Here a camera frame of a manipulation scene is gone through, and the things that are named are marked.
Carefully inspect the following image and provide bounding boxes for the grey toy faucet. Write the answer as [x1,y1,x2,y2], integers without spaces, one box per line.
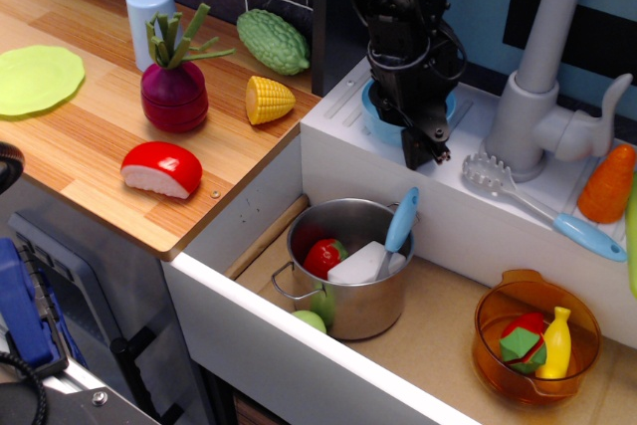
[481,0,633,182]

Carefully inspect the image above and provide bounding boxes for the orange toy carrot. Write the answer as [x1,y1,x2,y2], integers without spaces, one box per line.
[577,143,636,224]

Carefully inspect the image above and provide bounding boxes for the purple toy beet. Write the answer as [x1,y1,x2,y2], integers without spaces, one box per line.
[140,3,235,133]

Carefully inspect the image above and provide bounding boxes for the lime green plastic plate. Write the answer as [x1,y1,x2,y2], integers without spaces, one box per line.
[1,45,86,116]

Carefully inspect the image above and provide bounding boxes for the blue handled spatula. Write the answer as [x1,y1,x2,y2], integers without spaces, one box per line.
[375,187,420,281]

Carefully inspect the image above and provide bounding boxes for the green toy vegetable at edge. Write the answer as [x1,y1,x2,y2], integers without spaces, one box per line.
[625,181,637,297]

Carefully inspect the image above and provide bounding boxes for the white toy sink unit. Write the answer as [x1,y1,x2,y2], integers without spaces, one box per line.
[163,65,636,424]

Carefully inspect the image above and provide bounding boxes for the yellow toy corn half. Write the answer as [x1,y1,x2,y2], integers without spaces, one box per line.
[245,76,297,125]

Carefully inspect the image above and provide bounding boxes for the blue clamp tool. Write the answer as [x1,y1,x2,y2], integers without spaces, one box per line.
[1,238,86,377]

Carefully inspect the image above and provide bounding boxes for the orange transparent bowl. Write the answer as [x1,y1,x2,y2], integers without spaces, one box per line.
[473,270,601,405]

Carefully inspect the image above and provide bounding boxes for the red toy pepper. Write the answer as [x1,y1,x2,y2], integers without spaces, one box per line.
[303,238,349,280]

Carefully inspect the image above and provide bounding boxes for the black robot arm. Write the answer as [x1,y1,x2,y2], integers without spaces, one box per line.
[351,0,467,170]

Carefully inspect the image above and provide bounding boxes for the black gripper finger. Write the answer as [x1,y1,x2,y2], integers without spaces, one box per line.
[401,126,451,170]

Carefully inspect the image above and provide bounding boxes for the black oven door handle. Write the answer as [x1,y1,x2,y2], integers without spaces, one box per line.
[109,326,184,425]

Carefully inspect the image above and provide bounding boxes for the black cable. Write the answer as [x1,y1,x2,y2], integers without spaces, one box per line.
[0,350,49,425]

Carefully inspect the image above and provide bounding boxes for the light blue plastic bowl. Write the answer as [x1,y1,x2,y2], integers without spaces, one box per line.
[361,80,458,146]

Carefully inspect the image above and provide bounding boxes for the green toy apple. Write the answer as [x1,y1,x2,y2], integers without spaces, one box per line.
[293,310,327,333]

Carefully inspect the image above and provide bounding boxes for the grey pasta spoon blue handle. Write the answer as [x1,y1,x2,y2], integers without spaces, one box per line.
[462,153,628,263]

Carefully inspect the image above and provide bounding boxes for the green toy bitter gourd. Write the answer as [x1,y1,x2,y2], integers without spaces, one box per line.
[236,9,311,76]

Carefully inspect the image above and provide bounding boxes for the stainless steel pot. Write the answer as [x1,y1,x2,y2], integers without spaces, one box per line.
[272,198,414,340]

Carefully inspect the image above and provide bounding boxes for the yellow toy bottle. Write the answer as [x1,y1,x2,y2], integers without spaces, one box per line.
[535,307,571,380]

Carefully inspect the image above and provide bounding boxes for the light blue plastic cup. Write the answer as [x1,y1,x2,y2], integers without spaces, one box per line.
[125,0,177,72]

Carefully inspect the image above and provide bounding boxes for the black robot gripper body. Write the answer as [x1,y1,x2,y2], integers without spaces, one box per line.
[367,21,467,141]

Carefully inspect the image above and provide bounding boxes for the red green toy strawberry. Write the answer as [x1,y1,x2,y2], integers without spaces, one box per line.
[499,313,546,375]

